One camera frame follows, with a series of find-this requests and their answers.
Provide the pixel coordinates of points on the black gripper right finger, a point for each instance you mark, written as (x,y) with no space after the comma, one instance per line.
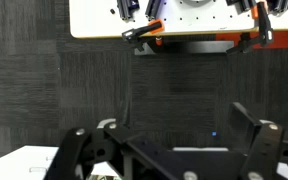
(264,150)

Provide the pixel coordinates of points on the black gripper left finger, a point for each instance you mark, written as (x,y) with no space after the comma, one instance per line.
(74,150)

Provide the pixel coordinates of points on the white tape drawer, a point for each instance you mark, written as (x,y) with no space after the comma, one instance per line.
(17,166)

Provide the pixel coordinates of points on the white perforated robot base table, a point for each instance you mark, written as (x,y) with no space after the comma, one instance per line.
(200,20)

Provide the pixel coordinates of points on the orange black bar clamp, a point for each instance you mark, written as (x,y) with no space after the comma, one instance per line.
(144,30)
(264,26)

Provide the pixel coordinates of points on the grey metal crossbar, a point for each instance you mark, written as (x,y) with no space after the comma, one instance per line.
(190,47)

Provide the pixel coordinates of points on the black aluminium extrusion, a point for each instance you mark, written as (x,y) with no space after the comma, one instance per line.
(127,8)
(247,4)
(280,5)
(154,8)

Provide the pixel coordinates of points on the orange red base frame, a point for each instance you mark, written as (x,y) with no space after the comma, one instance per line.
(284,40)

